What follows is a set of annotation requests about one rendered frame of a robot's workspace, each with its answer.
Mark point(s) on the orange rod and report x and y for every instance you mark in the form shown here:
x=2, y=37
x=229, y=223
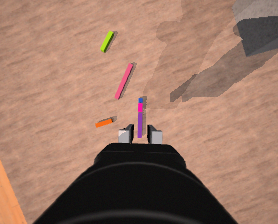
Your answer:
x=104, y=123

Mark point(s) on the pink rod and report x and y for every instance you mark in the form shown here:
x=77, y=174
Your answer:
x=123, y=82

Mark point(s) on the lime green rod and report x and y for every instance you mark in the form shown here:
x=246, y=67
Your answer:
x=107, y=41

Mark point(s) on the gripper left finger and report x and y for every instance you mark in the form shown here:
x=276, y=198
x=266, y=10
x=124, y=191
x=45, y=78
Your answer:
x=126, y=135

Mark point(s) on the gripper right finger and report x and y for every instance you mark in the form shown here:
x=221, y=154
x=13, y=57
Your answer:
x=154, y=136

